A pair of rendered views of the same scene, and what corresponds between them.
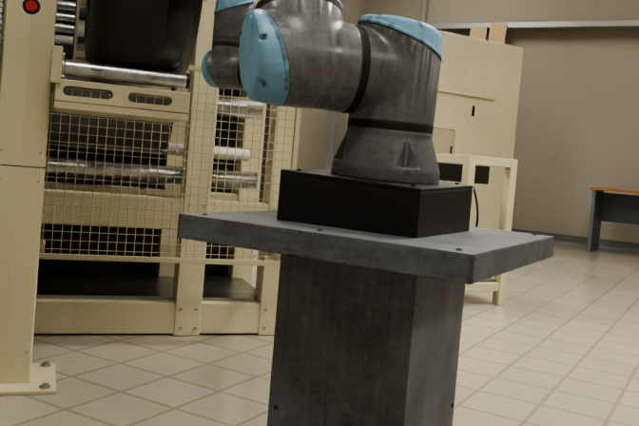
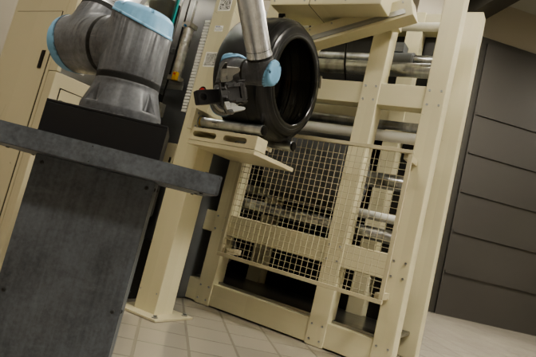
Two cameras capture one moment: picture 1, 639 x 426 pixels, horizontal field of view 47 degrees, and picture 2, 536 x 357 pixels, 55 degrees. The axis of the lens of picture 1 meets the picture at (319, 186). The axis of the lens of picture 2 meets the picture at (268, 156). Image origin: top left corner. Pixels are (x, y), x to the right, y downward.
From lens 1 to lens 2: 1.53 m
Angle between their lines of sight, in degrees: 52
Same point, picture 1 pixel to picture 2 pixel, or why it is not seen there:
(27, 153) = not seen: hidden behind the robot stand
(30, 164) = not seen: hidden behind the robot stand
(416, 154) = (100, 90)
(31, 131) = (187, 160)
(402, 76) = (106, 37)
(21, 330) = (157, 279)
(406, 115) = (104, 64)
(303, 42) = (64, 24)
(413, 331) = (24, 203)
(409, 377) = (13, 239)
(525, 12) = not seen: outside the picture
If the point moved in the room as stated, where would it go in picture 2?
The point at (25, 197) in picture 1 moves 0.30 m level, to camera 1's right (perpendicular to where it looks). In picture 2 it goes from (176, 198) to (211, 207)
